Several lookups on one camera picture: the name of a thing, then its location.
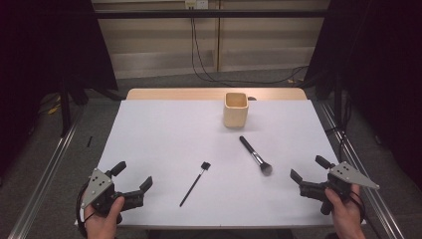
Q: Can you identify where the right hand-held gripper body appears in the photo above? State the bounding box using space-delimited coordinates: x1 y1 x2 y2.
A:
299 160 380 216

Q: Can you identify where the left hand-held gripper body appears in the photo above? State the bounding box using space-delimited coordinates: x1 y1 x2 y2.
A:
81 167 146 215

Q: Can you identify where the thin black makeup brush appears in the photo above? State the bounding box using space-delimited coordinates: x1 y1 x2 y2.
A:
179 161 212 208

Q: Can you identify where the thick black makeup brush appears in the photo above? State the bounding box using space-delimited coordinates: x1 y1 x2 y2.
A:
239 135 274 176

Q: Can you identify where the cream square cup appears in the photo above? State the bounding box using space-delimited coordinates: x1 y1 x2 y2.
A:
223 92 250 129

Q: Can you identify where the person's left hand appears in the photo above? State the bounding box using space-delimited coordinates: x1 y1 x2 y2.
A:
84 196 125 239

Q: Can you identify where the person's right hand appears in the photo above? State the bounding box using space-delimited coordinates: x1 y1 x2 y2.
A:
323 184 366 239

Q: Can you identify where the yellow floor item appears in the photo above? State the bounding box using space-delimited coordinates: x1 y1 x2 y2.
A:
47 96 63 116

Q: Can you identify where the wooden table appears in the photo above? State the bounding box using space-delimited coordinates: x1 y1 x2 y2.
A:
125 87 308 102

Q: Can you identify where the black curtain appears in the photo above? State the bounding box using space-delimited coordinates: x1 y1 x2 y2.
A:
303 0 422 192
0 0 119 177

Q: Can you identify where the aluminium floor rail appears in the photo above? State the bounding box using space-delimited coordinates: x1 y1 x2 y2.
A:
317 99 406 239
8 105 87 239

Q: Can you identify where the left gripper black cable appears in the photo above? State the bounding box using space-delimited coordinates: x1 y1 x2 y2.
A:
76 183 96 235

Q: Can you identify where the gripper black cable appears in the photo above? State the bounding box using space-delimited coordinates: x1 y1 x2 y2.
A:
349 193 366 224
76 183 96 235

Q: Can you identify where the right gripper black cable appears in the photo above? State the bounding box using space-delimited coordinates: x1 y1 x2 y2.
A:
349 193 366 224

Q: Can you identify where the black stand post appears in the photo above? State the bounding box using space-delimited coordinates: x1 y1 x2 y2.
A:
59 76 73 137

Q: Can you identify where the black wall cable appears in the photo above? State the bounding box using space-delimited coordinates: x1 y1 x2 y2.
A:
189 7 310 86
191 7 310 86

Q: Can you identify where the black horizontal frame bar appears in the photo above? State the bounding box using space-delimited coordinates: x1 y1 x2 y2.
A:
94 9 329 20

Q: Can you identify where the white wall outlet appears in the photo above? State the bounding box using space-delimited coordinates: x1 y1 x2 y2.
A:
184 0 209 10

